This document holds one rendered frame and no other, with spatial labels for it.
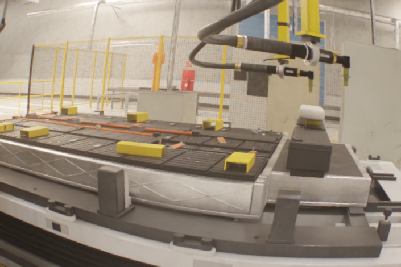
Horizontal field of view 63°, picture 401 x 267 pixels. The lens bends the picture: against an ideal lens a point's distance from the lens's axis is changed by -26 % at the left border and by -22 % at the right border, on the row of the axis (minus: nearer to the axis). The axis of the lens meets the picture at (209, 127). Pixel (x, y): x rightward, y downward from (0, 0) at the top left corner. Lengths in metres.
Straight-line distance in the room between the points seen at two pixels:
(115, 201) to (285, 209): 0.45
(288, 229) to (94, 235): 0.53
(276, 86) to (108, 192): 4.96
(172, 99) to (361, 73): 2.89
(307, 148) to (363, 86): 4.67
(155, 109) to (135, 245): 5.09
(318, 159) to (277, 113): 4.68
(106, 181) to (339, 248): 0.66
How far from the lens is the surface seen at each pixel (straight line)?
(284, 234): 1.01
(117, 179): 1.10
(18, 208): 1.33
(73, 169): 1.36
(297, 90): 5.90
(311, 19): 1.32
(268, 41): 1.24
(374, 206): 1.48
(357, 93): 5.87
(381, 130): 5.98
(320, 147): 1.26
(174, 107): 5.98
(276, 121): 5.94
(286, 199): 0.98
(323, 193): 1.34
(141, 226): 1.09
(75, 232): 1.17
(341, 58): 1.38
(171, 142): 1.75
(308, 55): 1.30
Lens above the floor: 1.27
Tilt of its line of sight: 7 degrees down
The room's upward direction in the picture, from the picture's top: 4 degrees clockwise
